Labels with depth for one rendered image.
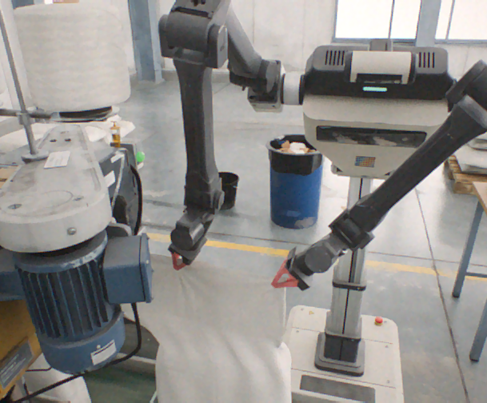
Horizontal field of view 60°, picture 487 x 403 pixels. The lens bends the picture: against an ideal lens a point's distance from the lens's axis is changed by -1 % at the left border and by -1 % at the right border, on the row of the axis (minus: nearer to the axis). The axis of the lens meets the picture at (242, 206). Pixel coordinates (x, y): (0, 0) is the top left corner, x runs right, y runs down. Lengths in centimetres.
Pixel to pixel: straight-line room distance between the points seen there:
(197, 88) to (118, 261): 33
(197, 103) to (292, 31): 819
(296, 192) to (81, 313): 261
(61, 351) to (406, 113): 98
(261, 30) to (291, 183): 615
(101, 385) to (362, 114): 134
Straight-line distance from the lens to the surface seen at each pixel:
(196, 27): 73
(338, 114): 121
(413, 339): 257
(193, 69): 76
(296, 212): 332
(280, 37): 900
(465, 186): 439
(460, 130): 75
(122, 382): 179
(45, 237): 66
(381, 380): 196
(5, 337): 92
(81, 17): 72
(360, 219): 89
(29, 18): 74
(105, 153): 112
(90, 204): 67
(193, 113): 81
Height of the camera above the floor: 169
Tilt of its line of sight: 27 degrees down
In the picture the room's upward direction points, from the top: 1 degrees counter-clockwise
